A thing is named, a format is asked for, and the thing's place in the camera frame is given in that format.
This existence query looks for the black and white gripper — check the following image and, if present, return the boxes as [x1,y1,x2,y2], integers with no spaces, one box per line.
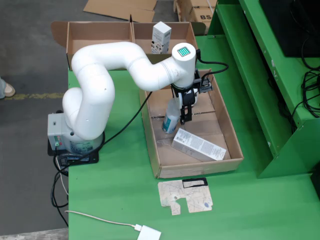
[170,83,200,125]

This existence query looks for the translucent bottle with teal label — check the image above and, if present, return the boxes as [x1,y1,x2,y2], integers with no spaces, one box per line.
[161,99,181,135]

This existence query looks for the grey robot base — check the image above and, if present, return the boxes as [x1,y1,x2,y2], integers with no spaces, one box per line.
[47,112,106,155]

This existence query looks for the long white printed box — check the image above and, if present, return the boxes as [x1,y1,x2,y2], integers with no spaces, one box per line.
[171,127,228,162]

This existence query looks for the shallow cardboard tray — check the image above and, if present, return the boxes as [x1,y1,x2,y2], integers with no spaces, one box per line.
[139,68,245,180]

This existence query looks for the white box with black pattern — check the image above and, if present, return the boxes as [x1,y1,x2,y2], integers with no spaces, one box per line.
[150,21,173,55]

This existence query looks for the divided cardboard box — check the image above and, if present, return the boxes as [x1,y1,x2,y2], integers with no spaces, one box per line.
[51,21,207,72]

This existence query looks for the brown cardboard with flaps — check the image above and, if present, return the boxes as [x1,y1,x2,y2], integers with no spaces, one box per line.
[82,0,158,24]

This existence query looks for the green metal shelf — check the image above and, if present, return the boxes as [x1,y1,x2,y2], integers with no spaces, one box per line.
[207,0,320,180]

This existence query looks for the flattened patterned paper carton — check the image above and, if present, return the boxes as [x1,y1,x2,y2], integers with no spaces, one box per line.
[157,177,215,216]

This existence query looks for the brown carton with printed letters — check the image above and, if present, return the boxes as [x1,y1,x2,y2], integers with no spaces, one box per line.
[189,6,216,29]

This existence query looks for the white adapter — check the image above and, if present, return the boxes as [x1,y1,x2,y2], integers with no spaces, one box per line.
[136,224,162,240]

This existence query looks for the black monitor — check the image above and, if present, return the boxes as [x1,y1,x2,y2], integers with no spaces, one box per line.
[258,0,320,58]

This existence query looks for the beige shoe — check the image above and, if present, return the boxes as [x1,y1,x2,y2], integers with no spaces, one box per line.
[2,83,16,99]

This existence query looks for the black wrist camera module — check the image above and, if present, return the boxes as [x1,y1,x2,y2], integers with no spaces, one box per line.
[199,76,215,94]

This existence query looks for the long black arm cable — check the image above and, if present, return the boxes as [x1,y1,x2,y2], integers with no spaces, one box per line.
[56,91,154,166]

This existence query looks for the looped black camera cable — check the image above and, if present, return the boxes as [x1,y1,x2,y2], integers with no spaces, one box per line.
[196,48,230,81]

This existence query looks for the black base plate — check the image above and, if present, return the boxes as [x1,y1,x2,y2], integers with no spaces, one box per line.
[47,138,100,167]

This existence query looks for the black cable tangle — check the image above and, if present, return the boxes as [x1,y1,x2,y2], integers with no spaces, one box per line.
[267,37,320,133]

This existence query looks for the white adapter cable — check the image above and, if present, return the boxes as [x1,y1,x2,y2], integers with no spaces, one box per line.
[64,210,138,230]

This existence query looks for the black power cables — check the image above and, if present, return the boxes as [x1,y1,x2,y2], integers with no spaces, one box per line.
[49,149,70,231]

